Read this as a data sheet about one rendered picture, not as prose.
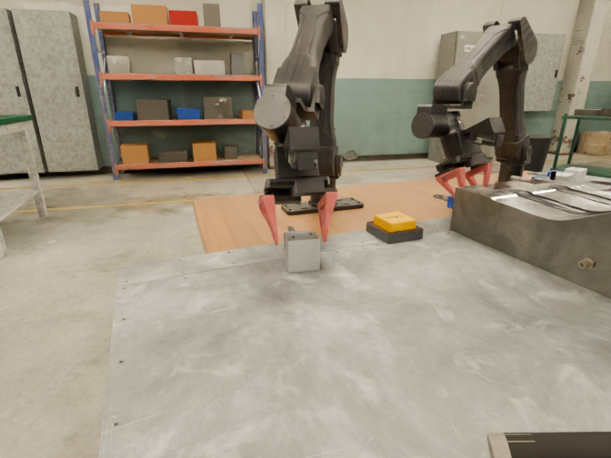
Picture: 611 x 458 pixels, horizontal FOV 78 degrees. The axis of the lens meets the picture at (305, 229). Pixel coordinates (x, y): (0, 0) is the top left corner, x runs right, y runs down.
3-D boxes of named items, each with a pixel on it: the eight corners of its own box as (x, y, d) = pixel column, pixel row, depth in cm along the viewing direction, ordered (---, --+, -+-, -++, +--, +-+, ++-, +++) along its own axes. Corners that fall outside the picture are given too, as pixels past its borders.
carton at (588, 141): (573, 152, 733) (578, 131, 719) (598, 151, 747) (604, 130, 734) (595, 155, 692) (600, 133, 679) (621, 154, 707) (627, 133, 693)
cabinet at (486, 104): (427, 159, 654) (441, 34, 588) (476, 157, 678) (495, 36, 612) (443, 164, 611) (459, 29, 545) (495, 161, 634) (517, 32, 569)
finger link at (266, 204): (311, 239, 57) (305, 180, 59) (264, 243, 56) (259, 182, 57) (304, 245, 64) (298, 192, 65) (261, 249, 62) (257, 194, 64)
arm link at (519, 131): (517, 164, 105) (519, 40, 89) (495, 162, 110) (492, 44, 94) (529, 155, 108) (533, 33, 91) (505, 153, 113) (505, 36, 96)
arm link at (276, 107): (300, 130, 52) (311, 50, 54) (244, 128, 55) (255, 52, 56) (317, 156, 64) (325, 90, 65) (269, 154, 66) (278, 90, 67)
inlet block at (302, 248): (277, 242, 71) (276, 215, 69) (304, 240, 72) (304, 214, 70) (288, 273, 59) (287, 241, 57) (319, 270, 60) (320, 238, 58)
